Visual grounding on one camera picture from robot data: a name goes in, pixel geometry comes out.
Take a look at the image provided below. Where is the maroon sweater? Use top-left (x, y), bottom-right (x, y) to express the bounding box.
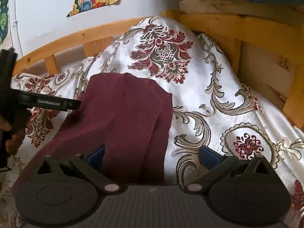
top-left (13, 72), bottom-right (174, 196)

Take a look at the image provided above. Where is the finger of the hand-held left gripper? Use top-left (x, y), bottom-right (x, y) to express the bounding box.
top-left (63, 98), bottom-right (82, 111)

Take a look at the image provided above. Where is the white wall conduit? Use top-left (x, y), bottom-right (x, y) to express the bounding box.
top-left (12, 0), bottom-right (24, 55)

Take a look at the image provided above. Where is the wooden bed frame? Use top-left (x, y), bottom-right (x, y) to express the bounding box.
top-left (12, 0), bottom-right (304, 131)

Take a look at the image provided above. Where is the white floral bedspread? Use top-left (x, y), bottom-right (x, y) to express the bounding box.
top-left (0, 16), bottom-right (304, 228)

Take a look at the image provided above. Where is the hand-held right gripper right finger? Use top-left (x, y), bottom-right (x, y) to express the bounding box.
top-left (187, 145), bottom-right (273, 193)

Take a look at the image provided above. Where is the person's left hand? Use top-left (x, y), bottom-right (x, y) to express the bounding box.
top-left (0, 117), bottom-right (34, 156)

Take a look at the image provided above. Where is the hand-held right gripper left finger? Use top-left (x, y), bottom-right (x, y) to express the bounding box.
top-left (36, 146), bottom-right (121, 193)

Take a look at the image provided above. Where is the green and blue wall poster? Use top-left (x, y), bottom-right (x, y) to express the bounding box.
top-left (0, 0), bottom-right (11, 45)

